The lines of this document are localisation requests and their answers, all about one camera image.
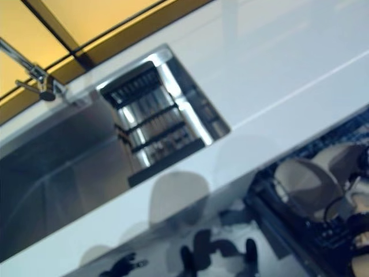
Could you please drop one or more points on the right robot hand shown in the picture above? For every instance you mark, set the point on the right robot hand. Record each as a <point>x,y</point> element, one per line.
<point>363,158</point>

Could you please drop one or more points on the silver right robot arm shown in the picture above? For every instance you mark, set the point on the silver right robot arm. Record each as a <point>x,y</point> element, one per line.
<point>360,202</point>

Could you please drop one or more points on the chrome kitchen faucet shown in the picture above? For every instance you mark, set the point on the chrome kitchen faucet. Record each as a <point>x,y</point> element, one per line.
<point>37,73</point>

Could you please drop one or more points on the cream plate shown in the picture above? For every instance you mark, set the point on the cream plate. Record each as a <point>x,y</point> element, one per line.
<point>340,157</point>

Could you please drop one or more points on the black sink drying rack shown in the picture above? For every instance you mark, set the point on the black sink drying rack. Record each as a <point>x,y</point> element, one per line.
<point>155,127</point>

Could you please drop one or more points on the beige bowl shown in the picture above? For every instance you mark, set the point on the beige bowl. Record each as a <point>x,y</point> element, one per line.
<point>305,187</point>

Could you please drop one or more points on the stainless steel sink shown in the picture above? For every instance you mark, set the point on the stainless steel sink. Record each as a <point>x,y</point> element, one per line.
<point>57,173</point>

